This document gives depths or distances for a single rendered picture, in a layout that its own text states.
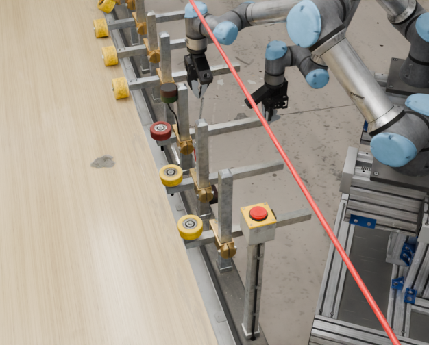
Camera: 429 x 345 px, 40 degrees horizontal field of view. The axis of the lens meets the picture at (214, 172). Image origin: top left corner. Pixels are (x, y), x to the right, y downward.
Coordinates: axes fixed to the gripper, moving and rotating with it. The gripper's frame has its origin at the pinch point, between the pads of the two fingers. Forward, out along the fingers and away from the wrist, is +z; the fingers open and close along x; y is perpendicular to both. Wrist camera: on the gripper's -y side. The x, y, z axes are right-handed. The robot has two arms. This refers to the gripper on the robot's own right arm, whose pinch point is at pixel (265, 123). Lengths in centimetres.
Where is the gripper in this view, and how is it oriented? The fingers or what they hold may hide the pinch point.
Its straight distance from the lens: 236.1
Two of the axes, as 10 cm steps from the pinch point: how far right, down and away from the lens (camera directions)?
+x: -2.9, -6.5, 7.0
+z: 0.0, 7.4, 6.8
